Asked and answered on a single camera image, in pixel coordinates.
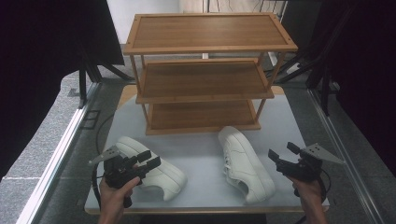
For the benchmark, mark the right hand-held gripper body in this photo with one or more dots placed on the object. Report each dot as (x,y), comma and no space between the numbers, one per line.
(303,169)

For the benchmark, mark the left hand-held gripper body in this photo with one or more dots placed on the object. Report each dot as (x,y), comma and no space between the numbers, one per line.
(113,171)

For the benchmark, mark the white sneaker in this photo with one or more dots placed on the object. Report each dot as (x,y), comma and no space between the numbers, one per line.
(246,165)
(169,178)

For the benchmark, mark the wooden three-tier shoe rack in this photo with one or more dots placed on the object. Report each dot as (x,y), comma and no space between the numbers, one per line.
(205,31)

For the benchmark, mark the person's right hand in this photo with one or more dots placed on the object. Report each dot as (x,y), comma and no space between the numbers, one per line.
(308,191)

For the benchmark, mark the person's left hand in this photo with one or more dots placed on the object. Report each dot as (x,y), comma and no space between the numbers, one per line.
(112,200)

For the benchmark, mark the pale grey table mat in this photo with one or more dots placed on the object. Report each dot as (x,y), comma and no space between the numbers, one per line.
(199,155)

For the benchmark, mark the black metal stand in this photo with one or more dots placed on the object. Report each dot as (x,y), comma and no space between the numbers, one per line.
(82,84)
(325,93)

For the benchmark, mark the dark curtain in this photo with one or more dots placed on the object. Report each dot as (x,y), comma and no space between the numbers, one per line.
(367,77)
(34,62)

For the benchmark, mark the aluminium floor rail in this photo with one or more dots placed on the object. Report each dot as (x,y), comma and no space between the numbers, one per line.
(59,155)
(345,149)

